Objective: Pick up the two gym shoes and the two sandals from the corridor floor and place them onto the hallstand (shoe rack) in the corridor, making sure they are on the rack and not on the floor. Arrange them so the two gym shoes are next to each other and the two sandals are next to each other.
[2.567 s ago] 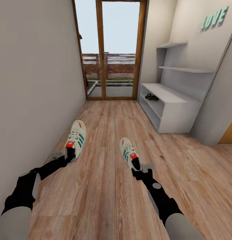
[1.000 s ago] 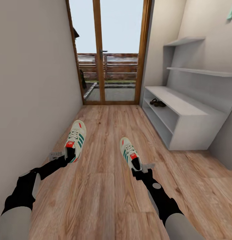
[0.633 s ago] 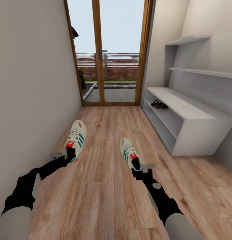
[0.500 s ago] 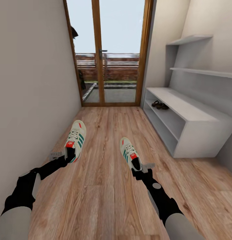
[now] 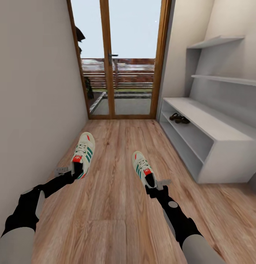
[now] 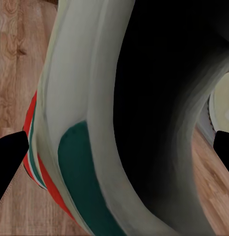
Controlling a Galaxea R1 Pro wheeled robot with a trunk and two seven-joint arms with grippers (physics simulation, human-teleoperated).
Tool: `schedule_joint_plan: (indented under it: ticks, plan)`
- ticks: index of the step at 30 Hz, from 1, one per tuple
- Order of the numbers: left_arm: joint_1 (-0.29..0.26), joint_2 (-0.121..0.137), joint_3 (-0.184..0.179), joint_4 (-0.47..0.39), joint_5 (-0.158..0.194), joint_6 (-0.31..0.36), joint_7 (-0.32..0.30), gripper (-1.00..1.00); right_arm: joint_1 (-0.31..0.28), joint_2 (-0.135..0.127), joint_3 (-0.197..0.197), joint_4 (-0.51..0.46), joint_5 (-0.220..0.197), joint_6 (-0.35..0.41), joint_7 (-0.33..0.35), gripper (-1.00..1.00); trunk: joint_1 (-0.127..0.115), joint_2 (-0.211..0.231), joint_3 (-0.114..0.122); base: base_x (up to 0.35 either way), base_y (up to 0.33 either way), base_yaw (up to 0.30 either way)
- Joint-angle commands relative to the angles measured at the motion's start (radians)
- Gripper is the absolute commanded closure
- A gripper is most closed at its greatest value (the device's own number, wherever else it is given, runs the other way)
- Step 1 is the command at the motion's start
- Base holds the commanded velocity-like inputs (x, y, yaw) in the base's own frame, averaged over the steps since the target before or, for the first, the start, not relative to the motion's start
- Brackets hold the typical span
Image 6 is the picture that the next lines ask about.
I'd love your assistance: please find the gym shoe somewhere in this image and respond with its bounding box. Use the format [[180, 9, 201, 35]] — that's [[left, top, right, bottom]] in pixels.
[[22, 0, 229, 236], [207, 71, 229, 133]]

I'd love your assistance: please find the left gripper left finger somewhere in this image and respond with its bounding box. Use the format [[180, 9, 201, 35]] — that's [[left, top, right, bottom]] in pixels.
[[0, 131, 29, 200]]

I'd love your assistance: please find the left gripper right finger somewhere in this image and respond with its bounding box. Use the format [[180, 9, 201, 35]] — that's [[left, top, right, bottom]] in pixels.
[[213, 131, 229, 171]]

